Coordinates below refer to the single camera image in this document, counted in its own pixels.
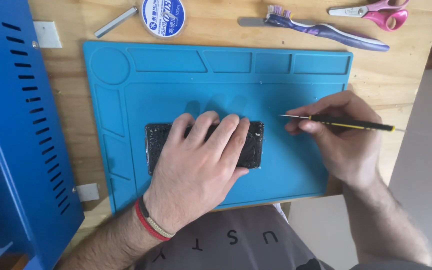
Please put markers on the person's left hand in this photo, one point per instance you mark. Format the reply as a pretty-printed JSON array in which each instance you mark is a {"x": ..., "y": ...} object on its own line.
[{"x": 193, "y": 176}]

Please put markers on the person's right hand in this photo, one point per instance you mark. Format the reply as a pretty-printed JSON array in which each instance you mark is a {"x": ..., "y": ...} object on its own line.
[{"x": 345, "y": 150}]

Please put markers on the black yellow screwdriver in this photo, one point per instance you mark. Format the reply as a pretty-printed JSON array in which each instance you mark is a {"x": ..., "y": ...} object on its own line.
[{"x": 351, "y": 123}]

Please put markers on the black cracked smartphone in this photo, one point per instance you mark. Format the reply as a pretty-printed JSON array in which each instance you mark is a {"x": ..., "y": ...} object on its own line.
[{"x": 156, "y": 144}]

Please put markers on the grey printed shirt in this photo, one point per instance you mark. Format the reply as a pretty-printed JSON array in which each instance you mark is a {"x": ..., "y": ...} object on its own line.
[{"x": 223, "y": 243}]

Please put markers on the blue silicone repair mat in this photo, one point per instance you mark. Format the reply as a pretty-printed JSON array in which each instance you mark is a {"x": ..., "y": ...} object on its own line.
[{"x": 276, "y": 90}]

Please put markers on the white machine foot pad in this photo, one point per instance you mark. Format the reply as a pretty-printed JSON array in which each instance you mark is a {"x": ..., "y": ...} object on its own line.
[
  {"x": 87, "y": 192},
  {"x": 47, "y": 34}
]

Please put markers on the purple white toothbrush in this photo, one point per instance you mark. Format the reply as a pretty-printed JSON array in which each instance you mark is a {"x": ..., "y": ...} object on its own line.
[{"x": 332, "y": 33}]

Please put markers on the grey metal spudger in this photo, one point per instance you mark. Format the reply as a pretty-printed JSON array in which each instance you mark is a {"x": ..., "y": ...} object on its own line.
[{"x": 251, "y": 22}]

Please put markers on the silver metal bar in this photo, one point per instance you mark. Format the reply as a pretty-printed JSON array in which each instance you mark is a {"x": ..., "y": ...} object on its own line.
[{"x": 115, "y": 22}]

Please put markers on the blue metal machine housing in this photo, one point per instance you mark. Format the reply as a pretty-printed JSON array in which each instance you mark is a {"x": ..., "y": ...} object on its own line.
[{"x": 13, "y": 150}]

